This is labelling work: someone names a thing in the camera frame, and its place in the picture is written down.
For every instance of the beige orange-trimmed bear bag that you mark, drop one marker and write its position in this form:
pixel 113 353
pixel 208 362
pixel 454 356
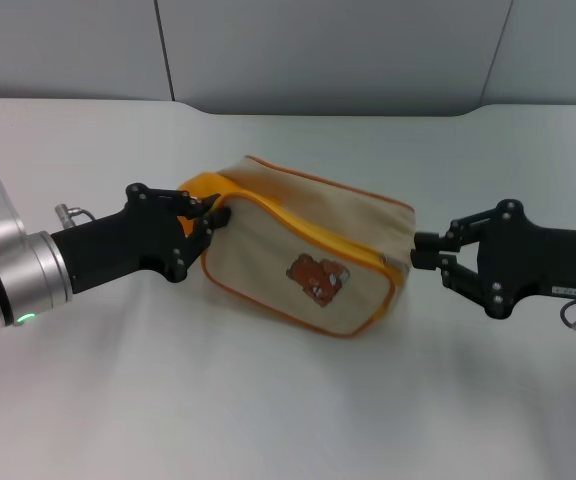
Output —
pixel 268 260

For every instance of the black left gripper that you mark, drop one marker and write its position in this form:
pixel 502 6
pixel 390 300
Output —
pixel 128 240

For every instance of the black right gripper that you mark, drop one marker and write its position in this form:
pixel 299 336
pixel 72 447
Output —
pixel 543 260

